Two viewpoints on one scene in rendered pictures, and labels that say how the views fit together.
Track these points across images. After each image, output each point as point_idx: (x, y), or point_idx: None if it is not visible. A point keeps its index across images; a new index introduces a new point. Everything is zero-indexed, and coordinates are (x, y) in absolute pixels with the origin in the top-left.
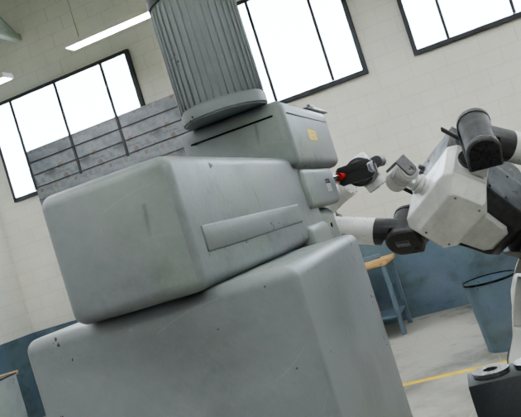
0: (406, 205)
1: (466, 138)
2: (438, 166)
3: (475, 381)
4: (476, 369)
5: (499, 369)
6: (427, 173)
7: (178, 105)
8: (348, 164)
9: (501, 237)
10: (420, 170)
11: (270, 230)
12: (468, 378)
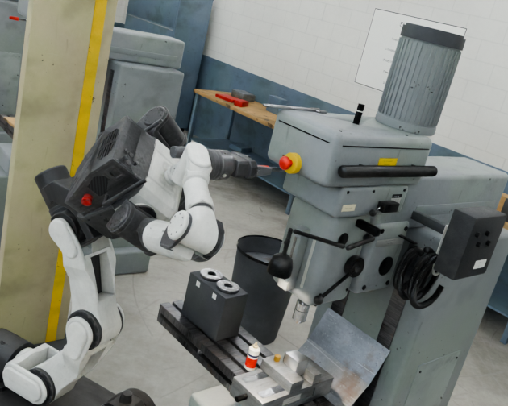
0: (131, 203)
1: (181, 133)
2: (166, 157)
3: (240, 292)
4: (228, 290)
5: (229, 282)
6: (150, 163)
7: (439, 119)
8: (231, 156)
9: None
10: (118, 161)
11: None
12: (235, 296)
